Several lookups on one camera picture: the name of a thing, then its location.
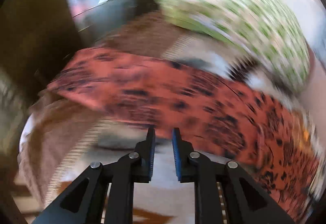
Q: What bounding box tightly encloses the orange black floral garment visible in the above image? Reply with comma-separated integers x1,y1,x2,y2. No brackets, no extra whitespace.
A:
48,48,320,222

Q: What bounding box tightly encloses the dark wooden door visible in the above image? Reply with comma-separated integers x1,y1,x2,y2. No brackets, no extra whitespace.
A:
1,0,156,101

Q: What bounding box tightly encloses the green white patterned pillow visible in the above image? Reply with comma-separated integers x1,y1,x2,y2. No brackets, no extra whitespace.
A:
155,0,310,93

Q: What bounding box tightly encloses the cream leaf print blanket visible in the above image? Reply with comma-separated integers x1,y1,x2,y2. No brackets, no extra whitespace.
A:
19,12,271,223

